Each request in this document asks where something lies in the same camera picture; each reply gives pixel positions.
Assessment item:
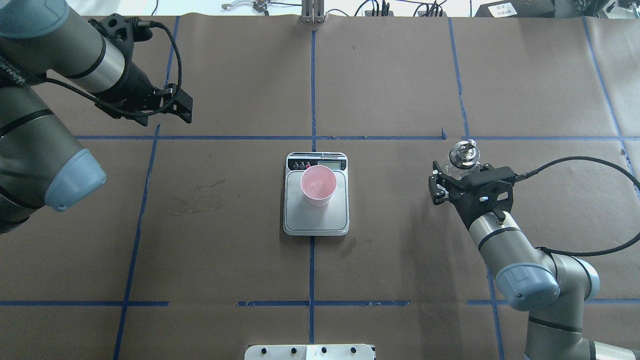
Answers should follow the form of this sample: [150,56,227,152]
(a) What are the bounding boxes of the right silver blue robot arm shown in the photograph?
[429,161,639,360]

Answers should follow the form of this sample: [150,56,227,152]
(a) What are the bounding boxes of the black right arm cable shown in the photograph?
[515,156,640,258]

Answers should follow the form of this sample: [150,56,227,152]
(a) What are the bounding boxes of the aluminium frame post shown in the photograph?
[301,0,326,24]

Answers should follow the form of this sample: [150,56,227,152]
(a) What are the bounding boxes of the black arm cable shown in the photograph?
[30,20,183,119]
[515,156,640,258]

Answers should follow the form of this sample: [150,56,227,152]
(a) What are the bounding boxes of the glass sauce bottle metal spout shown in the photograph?
[442,138,480,180]

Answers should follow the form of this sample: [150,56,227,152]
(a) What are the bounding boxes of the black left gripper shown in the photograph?
[89,14,194,126]

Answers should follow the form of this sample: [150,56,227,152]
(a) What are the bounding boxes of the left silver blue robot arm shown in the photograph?
[0,0,194,234]

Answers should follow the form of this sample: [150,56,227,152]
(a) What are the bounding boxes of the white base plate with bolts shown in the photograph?
[244,343,377,360]

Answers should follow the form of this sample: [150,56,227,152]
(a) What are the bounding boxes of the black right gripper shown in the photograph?
[429,162,517,229]

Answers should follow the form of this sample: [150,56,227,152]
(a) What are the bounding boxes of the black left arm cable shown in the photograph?
[30,20,183,119]

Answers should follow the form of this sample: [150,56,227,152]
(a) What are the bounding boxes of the pink plastic cup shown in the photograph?
[300,165,338,207]

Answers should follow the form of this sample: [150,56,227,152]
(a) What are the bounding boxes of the digital kitchen scale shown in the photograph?
[282,152,350,237]

